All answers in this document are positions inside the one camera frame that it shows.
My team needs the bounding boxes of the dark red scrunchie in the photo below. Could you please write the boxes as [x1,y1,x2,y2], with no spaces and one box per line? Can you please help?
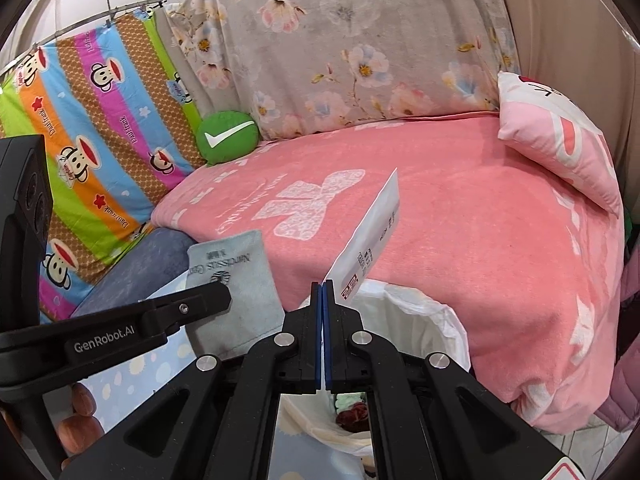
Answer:
[336,407,370,431]

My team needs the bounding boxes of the pink blanket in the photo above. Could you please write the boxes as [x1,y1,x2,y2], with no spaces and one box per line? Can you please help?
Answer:
[150,115,626,433]

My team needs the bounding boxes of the pink pillow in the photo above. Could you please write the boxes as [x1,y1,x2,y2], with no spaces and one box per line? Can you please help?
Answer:
[496,71,623,216]

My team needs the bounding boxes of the grey-blue cushion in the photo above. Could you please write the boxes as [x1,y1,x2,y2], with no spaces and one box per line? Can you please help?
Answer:
[70,227,201,318]

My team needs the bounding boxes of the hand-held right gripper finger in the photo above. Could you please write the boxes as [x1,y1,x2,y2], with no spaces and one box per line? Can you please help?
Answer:
[59,282,321,480]
[324,282,571,480]

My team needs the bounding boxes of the grey drawstring pouch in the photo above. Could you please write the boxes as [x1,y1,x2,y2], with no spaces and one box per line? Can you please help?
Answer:
[186,230,286,361]

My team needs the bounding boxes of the colourful monkey print blanket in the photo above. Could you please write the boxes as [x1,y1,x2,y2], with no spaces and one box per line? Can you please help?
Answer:
[0,10,206,321]

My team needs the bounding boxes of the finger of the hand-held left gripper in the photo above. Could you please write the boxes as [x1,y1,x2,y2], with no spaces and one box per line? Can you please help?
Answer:
[142,283,233,334]

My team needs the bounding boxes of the person's left hand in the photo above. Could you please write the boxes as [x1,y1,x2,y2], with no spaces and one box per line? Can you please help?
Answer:
[56,381,105,456]

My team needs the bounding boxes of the grey floral cloth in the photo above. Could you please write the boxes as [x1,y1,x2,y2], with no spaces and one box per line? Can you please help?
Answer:
[167,0,521,141]

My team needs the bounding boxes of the white paper packet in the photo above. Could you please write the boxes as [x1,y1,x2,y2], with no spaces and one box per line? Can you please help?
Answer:
[324,167,402,306]

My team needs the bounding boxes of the green check mark cushion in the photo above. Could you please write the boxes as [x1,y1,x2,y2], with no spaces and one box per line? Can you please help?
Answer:
[195,110,260,166]

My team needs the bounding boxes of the pink quilted garment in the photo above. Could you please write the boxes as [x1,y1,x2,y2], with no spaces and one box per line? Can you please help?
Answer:
[597,350,640,431]

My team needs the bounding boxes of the curved metal rod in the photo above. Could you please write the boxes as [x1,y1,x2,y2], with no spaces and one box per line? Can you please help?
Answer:
[0,0,168,76]

